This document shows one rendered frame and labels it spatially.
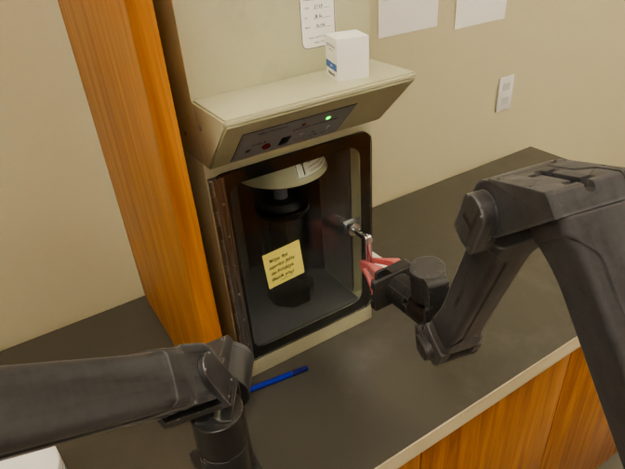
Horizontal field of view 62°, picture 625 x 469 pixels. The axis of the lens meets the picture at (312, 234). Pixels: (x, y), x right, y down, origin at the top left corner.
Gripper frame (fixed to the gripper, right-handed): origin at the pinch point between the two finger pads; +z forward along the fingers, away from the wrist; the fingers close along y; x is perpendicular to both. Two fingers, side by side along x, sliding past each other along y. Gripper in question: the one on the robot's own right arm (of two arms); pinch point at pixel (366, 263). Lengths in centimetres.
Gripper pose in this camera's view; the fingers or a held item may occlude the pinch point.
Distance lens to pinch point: 101.7
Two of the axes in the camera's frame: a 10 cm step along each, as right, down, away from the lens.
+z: -5.3, -4.3, 7.3
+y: -8.4, 3.3, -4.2
